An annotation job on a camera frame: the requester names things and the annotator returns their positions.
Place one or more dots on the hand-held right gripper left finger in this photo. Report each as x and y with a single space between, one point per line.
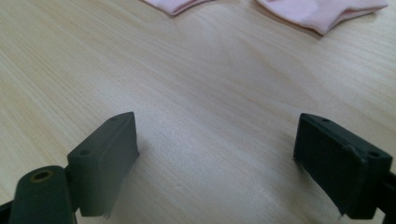
99 161

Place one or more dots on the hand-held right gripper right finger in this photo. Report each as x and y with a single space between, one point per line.
336 168

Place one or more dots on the pink sock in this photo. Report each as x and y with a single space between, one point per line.
177 5
320 14

